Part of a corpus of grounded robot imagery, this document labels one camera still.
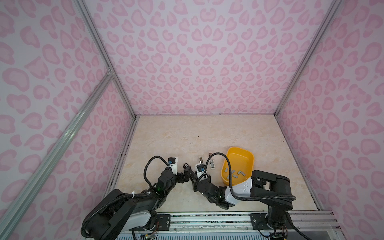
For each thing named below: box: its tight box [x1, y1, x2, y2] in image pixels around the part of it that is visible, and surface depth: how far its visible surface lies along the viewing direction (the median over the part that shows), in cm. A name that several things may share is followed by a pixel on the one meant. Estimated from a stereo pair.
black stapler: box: [183, 163, 191, 182], surface depth 80 cm
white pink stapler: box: [208, 152, 215, 170], surface depth 94 cm
